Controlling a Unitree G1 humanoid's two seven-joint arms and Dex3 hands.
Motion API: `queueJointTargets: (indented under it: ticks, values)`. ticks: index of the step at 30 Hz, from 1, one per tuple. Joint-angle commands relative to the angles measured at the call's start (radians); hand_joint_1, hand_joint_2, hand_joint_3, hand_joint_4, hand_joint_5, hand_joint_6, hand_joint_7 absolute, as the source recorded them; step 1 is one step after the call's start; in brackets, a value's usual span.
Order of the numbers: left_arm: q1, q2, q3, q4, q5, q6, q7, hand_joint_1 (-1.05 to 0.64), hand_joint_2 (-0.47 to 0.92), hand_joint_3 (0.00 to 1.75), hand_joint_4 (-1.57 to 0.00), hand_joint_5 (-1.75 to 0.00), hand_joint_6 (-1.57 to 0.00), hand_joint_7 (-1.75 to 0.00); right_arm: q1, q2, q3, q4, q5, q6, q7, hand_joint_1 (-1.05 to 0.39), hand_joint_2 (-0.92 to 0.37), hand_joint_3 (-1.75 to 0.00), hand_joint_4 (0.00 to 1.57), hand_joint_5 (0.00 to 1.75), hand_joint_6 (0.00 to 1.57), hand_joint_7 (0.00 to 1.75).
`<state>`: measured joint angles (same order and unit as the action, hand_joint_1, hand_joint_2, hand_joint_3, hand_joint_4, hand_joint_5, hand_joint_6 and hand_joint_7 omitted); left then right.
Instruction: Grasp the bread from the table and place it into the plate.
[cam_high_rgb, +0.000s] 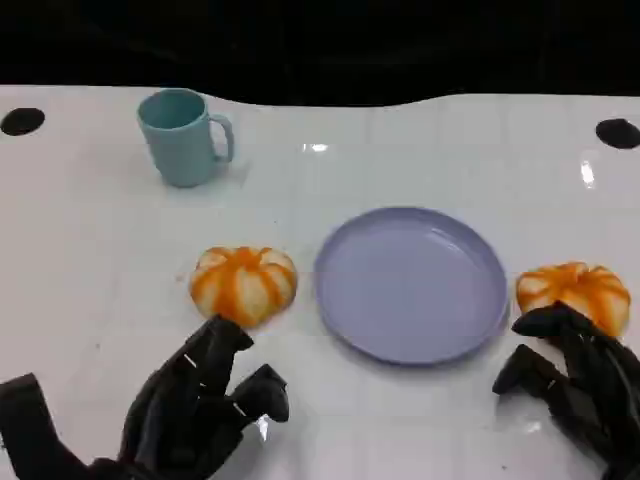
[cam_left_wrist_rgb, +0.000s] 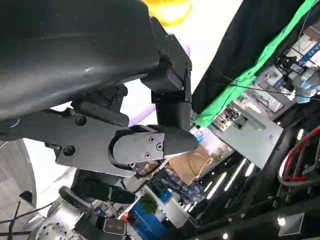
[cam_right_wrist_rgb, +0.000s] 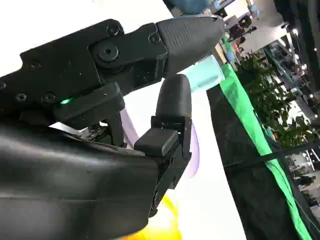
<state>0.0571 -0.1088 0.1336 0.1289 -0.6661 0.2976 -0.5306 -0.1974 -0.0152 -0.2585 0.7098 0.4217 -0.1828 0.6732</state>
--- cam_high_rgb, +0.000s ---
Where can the pale green mug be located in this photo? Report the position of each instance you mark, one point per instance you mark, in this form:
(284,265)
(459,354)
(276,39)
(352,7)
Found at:
(180,150)

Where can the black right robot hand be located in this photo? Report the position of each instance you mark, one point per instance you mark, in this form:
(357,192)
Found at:
(600,400)

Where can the black backdrop cloth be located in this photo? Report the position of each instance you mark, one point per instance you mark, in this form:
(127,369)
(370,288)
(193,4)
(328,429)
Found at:
(320,40)

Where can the lilac plate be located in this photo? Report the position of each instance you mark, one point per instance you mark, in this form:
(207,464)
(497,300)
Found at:
(410,290)

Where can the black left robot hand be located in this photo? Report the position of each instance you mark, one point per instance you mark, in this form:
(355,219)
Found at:
(175,415)

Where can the orange and white bread roll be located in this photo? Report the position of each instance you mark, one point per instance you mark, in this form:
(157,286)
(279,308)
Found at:
(240,285)
(575,287)

